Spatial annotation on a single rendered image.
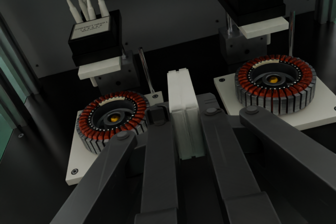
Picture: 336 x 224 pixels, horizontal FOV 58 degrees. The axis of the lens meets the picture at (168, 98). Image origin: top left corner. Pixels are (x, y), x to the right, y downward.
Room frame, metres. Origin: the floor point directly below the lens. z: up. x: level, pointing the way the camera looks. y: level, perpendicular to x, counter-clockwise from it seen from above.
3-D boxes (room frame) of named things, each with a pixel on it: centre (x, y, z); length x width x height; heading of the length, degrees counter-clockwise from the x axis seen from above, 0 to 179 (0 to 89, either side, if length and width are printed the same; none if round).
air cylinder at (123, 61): (0.50, 0.08, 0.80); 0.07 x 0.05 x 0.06; 89
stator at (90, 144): (0.35, 0.08, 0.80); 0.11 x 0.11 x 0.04
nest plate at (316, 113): (0.35, -0.16, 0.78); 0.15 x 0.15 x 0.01; 89
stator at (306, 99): (0.35, -0.16, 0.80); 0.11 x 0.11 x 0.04
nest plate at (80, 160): (0.35, 0.08, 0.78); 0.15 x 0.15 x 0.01; 89
